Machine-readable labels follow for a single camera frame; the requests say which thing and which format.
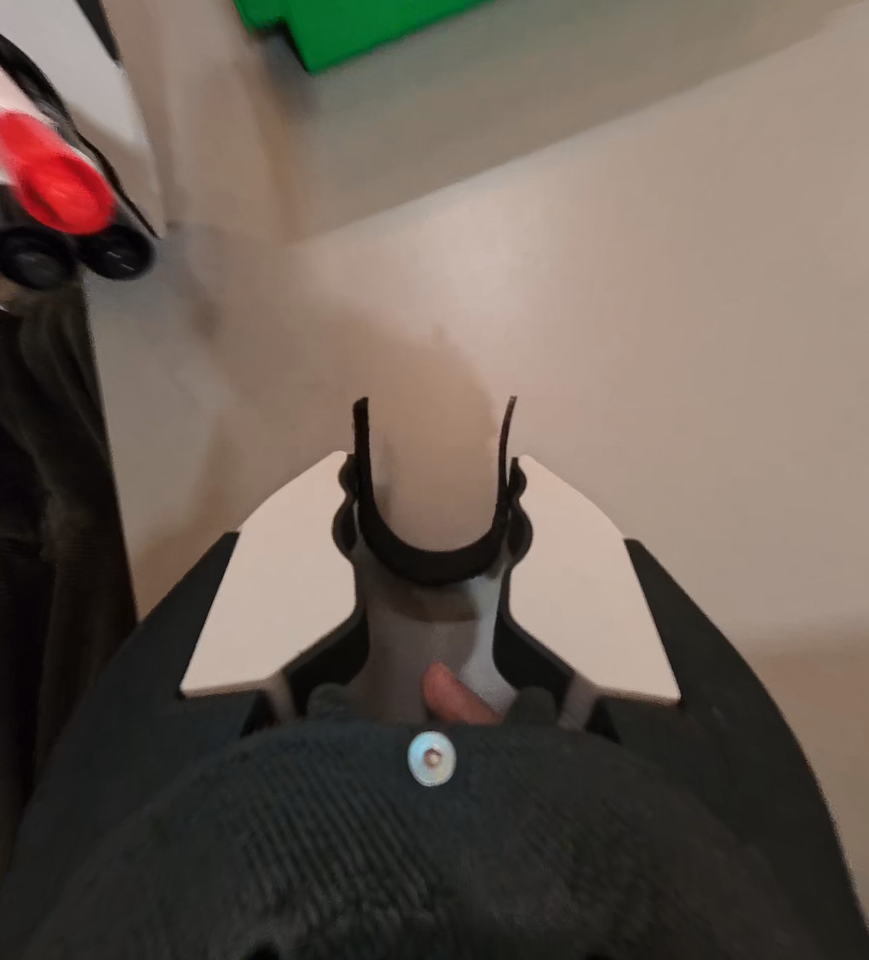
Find red dry erase marker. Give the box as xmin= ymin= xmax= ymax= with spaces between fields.
xmin=0 ymin=42 xmax=116 ymax=235

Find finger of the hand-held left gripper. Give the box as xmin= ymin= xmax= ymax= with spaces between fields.
xmin=0 ymin=0 xmax=166 ymax=235

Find green plastic bin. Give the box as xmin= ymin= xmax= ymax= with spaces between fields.
xmin=231 ymin=0 xmax=495 ymax=76

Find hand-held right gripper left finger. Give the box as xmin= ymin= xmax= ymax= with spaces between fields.
xmin=178 ymin=450 xmax=370 ymax=724

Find dark olive pants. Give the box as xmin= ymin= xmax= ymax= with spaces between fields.
xmin=0 ymin=282 xmax=138 ymax=541

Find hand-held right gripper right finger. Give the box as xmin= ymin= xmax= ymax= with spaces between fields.
xmin=493 ymin=454 xmax=683 ymax=730

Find black velcro strap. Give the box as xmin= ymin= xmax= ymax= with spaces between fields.
xmin=351 ymin=397 xmax=519 ymax=587

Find person's right hand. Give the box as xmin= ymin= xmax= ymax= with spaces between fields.
xmin=421 ymin=664 xmax=504 ymax=727

